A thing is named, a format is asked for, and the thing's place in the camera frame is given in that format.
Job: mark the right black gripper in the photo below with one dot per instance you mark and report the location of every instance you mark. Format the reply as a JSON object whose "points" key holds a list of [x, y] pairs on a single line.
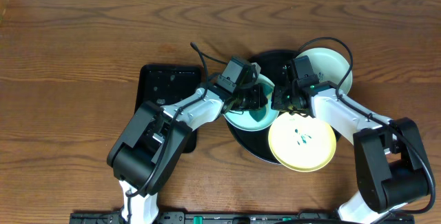
{"points": [[278, 92]]}

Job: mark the yellow plate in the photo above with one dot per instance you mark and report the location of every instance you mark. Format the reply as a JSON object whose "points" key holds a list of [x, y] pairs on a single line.
{"points": [[302, 144]]}

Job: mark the white plate with blue stain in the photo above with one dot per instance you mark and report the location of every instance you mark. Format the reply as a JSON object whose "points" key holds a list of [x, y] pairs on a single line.
{"points": [[328, 65]]}

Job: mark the rectangular black tray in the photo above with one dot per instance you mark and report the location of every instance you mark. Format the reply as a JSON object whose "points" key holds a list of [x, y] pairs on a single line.
{"points": [[165, 85]]}

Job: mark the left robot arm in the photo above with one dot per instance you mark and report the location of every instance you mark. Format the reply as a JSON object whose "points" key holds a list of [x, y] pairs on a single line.
{"points": [[147, 151]]}

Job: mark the light blue plate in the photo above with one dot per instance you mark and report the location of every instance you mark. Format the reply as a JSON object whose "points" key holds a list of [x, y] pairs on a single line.
{"points": [[255, 120]]}

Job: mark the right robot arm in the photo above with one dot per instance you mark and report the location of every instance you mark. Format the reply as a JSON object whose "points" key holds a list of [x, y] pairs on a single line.
{"points": [[393, 172]]}

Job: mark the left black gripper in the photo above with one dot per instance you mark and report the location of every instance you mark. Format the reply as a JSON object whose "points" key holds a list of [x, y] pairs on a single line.
{"points": [[257, 97]]}

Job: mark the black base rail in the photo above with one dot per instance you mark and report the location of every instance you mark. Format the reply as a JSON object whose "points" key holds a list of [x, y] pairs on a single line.
{"points": [[202, 218]]}

